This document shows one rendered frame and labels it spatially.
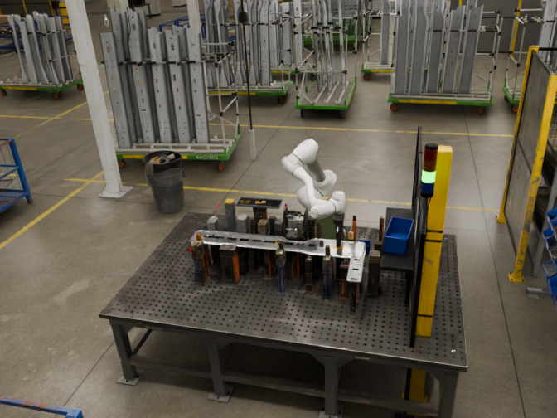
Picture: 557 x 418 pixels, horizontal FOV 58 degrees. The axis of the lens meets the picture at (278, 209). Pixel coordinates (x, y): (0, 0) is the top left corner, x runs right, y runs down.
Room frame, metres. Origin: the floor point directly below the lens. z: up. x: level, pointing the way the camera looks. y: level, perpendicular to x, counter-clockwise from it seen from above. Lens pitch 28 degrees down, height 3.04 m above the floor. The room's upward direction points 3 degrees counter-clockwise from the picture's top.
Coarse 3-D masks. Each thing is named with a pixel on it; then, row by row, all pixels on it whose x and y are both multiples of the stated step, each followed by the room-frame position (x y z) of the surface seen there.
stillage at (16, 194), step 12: (0, 144) 6.17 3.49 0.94; (12, 144) 6.36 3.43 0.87; (12, 156) 6.37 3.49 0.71; (0, 180) 6.42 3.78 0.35; (12, 180) 6.39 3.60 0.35; (24, 180) 6.37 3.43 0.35; (0, 192) 6.42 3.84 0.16; (12, 192) 6.40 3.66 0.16; (24, 192) 6.31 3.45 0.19; (0, 204) 6.05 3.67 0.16; (12, 204) 6.06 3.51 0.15
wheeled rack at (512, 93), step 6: (516, 18) 9.83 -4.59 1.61; (522, 18) 9.71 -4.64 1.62; (528, 18) 9.69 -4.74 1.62; (534, 18) 9.87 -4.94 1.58; (540, 18) 9.84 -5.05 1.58; (522, 36) 9.17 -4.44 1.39; (522, 42) 9.17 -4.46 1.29; (510, 48) 10.07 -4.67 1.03; (510, 54) 10.02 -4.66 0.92; (516, 72) 9.18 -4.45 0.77; (522, 72) 9.97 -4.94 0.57; (510, 78) 10.02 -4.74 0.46; (516, 78) 9.17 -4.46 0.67; (504, 84) 10.07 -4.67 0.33; (504, 90) 9.90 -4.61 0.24; (510, 90) 9.55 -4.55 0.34; (516, 90) 9.66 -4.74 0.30; (504, 96) 10.01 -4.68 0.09; (510, 96) 9.37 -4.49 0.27; (516, 96) 9.23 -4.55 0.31; (516, 102) 9.14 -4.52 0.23; (516, 108) 9.20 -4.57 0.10
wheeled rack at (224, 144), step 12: (204, 60) 7.61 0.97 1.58; (216, 60) 7.42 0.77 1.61; (216, 72) 7.11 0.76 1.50; (144, 144) 7.68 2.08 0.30; (156, 144) 7.65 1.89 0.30; (168, 144) 7.61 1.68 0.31; (180, 144) 7.58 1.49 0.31; (192, 144) 7.55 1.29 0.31; (204, 144) 7.51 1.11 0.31; (216, 144) 7.48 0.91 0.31; (228, 144) 7.45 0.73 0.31; (120, 156) 7.38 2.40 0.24; (132, 156) 7.34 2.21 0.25; (192, 156) 7.18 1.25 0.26; (204, 156) 7.15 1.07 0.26; (216, 156) 7.11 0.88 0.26; (228, 156) 7.14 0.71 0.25; (216, 168) 7.12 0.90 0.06
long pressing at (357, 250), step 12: (192, 240) 3.45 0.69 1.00; (204, 240) 3.44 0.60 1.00; (216, 240) 3.43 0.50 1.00; (228, 240) 3.42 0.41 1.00; (252, 240) 3.40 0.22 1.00; (264, 240) 3.39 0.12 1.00; (276, 240) 3.38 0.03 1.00; (288, 240) 3.37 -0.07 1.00; (312, 240) 3.35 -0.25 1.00; (324, 240) 3.34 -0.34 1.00; (312, 252) 3.18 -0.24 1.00; (324, 252) 3.17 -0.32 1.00; (336, 252) 3.16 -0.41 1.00; (348, 252) 3.15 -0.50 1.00; (360, 252) 3.14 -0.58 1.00
